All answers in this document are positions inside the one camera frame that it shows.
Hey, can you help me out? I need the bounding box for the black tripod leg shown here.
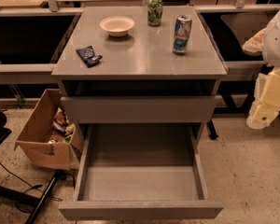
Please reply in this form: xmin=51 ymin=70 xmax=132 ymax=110
xmin=25 ymin=170 xmax=64 ymax=224

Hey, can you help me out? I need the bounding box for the black floor cable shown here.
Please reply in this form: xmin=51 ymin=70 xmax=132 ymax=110
xmin=0 ymin=154 xmax=77 ymax=214

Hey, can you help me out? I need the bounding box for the black table leg frame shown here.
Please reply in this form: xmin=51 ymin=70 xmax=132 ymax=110
xmin=206 ymin=77 xmax=280 ymax=141

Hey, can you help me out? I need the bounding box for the white paper bowl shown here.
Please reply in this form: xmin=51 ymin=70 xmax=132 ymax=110
xmin=100 ymin=16 xmax=134 ymax=37

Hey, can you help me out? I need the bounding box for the grey drawer cabinet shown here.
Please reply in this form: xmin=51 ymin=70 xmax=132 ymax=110
xmin=51 ymin=5 xmax=229 ymax=147

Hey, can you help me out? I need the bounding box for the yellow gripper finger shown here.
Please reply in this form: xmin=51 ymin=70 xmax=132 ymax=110
xmin=246 ymin=102 xmax=279 ymax=129

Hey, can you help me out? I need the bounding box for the open grey bottom drawer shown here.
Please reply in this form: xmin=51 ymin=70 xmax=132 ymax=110
xmin=59 ymin=124 xmax=223 ymax=220

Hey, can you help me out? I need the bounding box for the blue and silver energy can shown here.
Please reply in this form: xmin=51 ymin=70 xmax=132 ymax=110
xmin=173 ymin=14 xmax=192 ymax=55

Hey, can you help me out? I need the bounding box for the blue rxbar blueberry wrapper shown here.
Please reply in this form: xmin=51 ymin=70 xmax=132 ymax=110
xmin=77 ymin=46 xmax=103 ymax=68

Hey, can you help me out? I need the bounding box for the green soda can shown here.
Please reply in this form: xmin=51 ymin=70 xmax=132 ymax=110
xmin=147 ymin=0 xmax=162 ymax=26

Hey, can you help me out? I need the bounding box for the cardboard box with snacks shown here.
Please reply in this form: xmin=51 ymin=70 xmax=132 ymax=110
xmin=15 ymin=89 xmax=83 ymax=170

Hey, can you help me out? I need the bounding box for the closed grey middle drawer front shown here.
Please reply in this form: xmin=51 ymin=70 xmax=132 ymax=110
xmin=61 ymin=96 xmax=215 ymax=123

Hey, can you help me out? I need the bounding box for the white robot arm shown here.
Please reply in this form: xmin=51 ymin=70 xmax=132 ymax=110
xmin=242 ymin=10 xmax=280 ymax=129

